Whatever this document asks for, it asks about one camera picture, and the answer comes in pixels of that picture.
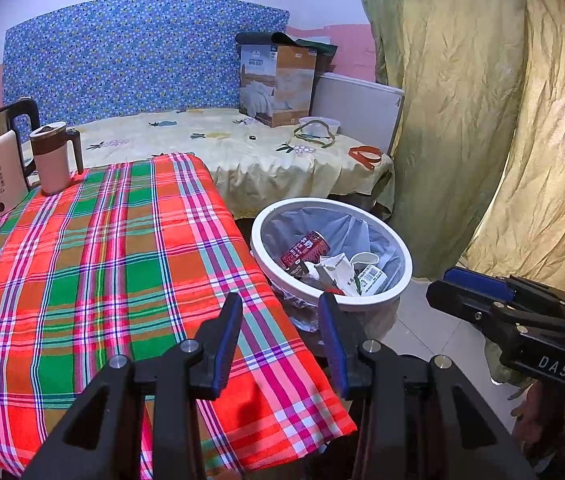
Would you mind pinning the white flat panel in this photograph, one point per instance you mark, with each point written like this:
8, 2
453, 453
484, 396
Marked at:
357, 105

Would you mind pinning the yellow green curtain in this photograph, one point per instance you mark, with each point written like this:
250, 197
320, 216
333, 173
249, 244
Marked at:
462, 110

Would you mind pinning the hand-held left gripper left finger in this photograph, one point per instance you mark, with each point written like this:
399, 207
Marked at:
225, 345

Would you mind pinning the yellow pineapple print bedsheet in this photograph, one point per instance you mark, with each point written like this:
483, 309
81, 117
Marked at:
242, 160

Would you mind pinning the pink mug with brown lid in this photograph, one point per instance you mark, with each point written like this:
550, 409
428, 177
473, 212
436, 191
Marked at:
52, 170

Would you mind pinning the dark green bag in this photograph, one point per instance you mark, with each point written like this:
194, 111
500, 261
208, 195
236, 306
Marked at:
257, 38

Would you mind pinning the red green plaid tablecloth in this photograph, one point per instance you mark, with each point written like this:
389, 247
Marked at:
112, 260

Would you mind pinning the white round trash bin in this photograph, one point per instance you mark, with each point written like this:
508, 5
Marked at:
362, 304

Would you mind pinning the white barcode carton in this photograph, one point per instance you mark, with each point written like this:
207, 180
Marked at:
372, 277

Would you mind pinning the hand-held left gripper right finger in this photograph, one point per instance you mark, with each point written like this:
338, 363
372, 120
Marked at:
335, 345

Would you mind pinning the cardboard quilt box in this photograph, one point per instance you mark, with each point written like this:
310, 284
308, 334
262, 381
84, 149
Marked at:
272, 85

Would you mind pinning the white paper wrapper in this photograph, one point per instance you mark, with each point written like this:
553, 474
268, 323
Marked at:
337, 272

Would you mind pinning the red drink can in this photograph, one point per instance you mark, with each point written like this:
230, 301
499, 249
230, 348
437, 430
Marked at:
307, 249

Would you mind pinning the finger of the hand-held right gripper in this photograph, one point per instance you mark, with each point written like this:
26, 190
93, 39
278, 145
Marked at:
477, 280
462, 300

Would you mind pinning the white bowl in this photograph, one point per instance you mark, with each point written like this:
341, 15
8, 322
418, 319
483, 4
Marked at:
320, 122

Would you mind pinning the blue floral headboard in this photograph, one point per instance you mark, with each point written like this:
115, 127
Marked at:
137, 60

